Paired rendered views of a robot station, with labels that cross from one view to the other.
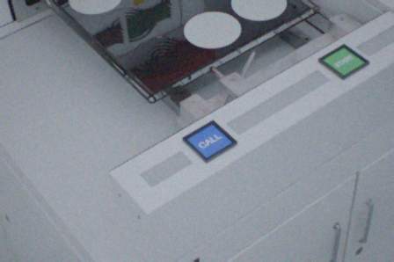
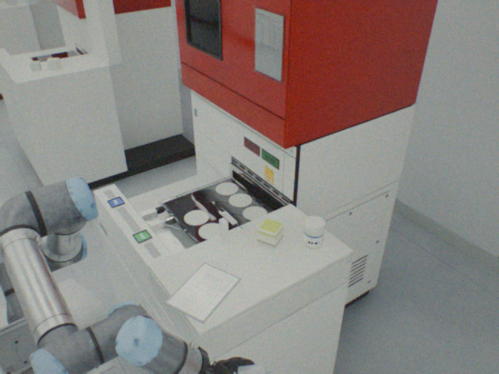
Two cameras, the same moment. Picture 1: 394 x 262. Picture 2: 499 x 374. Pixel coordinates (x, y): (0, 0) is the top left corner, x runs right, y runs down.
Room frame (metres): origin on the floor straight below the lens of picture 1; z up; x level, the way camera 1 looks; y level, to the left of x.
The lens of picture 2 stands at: (1.23, -1.51, 2.02)
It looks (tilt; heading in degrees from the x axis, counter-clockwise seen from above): 34 degrees down; 89
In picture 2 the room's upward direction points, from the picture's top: straight up
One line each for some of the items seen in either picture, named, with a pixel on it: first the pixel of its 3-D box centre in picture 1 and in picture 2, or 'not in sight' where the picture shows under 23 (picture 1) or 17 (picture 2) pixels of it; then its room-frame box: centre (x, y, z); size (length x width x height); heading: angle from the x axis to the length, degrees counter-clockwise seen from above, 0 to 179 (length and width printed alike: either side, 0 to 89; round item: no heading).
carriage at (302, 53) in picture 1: (278, 86); (164, 240); (0.92, -0.15, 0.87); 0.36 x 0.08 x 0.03; 124
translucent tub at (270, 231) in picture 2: not in sight; (270, 233); (1.33, -0.27, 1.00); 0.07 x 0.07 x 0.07; 61
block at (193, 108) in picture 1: (203, 117); (146, 214); (0.83, -0.02, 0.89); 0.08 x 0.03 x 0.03; 34
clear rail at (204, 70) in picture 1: (238, 52); (180, 224); (0.98, -0.09, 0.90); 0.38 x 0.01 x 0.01; 124
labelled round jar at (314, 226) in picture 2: not in sight; (313, 231); (1.48, -0.28, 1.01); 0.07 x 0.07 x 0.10
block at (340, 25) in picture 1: (351, 32); not in sight; (1.01, -0.29, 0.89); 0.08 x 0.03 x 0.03; 34
